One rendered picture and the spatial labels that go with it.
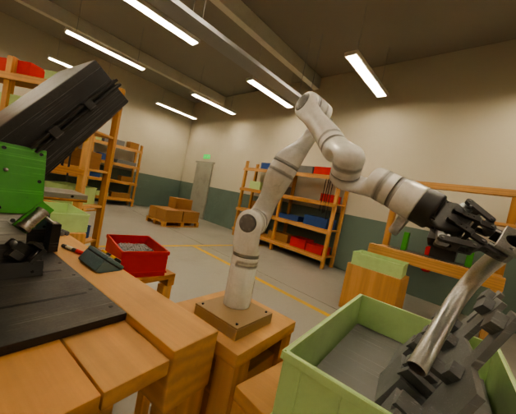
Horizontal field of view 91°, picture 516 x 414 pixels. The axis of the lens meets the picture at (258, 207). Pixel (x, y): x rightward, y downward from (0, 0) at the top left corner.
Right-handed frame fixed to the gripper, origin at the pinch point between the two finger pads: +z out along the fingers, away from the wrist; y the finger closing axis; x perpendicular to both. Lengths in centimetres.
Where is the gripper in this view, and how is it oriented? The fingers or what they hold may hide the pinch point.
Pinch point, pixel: (501, 246)
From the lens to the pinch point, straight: 60.9
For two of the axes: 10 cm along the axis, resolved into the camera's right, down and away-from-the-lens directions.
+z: 6.7, 5.2, -5.3
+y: 7.4, -5.4, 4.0
